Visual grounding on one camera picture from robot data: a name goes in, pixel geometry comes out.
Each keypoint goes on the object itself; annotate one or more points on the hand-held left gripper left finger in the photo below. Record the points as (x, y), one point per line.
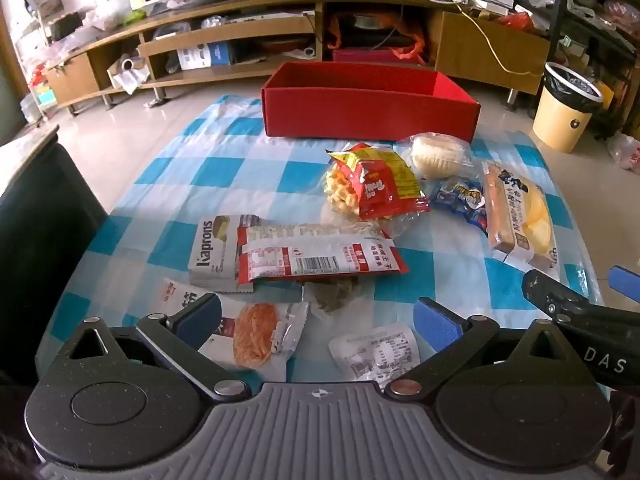
(200, 317)

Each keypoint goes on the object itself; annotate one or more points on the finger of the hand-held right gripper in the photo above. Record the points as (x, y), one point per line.
(627, 285)
(545, 290)

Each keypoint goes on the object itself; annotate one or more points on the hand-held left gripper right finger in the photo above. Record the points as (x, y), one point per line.
(435, 325)

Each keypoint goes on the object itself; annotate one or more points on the white packet orange strips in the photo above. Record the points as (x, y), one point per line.
(255, 335)

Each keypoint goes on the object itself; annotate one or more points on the long yellow bread packet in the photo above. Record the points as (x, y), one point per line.
(515, 215)

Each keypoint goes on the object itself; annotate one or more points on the blue candy packet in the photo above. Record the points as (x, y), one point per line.
(462, 200)

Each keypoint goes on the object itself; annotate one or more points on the red silver spicy strip packet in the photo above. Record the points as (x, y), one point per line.
(310, 260)

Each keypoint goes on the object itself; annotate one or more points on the red yellow puffed snack bag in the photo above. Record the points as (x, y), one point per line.
(380, 185)

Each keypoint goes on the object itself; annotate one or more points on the white round pastry packet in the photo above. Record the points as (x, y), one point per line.
(437, 157)

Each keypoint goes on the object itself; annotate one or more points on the red cardboard box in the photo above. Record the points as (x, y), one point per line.
(350, 115)

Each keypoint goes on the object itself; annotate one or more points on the small white printed packet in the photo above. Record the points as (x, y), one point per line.
(375, 355)

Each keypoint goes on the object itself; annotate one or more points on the grey white snack packet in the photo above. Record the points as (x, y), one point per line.
(210, 250)

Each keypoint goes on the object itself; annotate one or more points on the clear packet dark snack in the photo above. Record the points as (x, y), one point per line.
(332, 297)

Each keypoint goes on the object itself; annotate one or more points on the white plastic bag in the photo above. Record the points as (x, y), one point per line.
(627, 155)

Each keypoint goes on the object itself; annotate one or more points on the blue white checkered tablecloth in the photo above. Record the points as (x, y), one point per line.
(200, 170)

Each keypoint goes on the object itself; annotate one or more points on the yellow trash bin black liner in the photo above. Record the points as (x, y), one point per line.
(555, 120)

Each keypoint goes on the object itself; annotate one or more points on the dark armchair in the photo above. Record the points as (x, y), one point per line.
(45, 240)

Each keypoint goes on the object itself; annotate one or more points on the wooden TV stand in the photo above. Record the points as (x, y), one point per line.
(490, 50)

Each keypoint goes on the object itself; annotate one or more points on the white paper bag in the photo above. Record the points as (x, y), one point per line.
(127, 72)

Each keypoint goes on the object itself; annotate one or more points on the blue white carton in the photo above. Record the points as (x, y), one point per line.
(200, 57)

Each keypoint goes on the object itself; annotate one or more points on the red plastic bag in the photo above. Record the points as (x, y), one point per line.
(517, 22)

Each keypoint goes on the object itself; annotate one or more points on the plastic drawer cart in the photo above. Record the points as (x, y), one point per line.
(40, 95)

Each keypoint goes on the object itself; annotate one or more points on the orange plastic bag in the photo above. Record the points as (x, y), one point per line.
(410, 50)

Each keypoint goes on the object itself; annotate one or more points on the red flat box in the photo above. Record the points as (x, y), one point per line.
(370, 56)

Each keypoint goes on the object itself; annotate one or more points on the black shelf rack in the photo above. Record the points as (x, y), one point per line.
(562, 10)

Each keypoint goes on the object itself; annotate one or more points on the white flat device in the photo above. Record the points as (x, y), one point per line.
(492, 6)

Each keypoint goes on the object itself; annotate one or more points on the green plastic item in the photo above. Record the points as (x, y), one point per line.
(132, 17)

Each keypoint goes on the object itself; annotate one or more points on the white media player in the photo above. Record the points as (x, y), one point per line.
(270, 16)

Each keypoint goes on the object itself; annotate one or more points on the steel bowl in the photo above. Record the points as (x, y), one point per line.
(372, 21)

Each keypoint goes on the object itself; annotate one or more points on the clear plastic bags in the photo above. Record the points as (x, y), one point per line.
(107, 12)

